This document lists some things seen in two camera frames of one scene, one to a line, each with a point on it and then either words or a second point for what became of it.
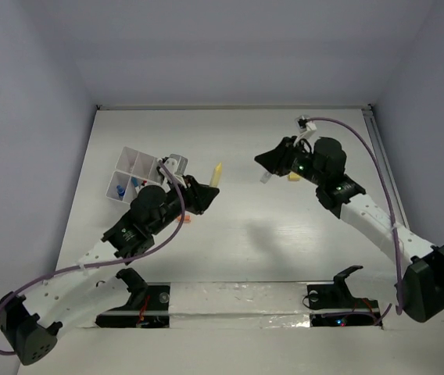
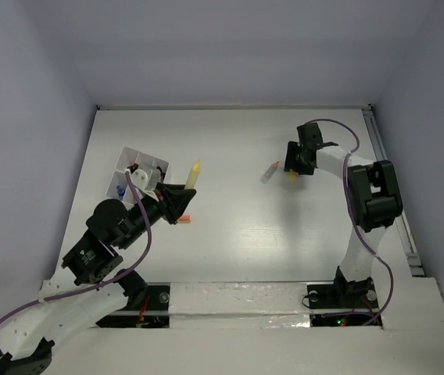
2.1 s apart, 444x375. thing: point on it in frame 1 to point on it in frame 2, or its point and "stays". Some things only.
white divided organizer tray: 134,171 stays
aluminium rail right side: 378,142 stays
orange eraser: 187,218 stays
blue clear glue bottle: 120,190 stays
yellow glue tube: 216,176 to 193,176
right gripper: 277,158 to 291,163
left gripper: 198,195 to 173,201
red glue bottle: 266,177 stays
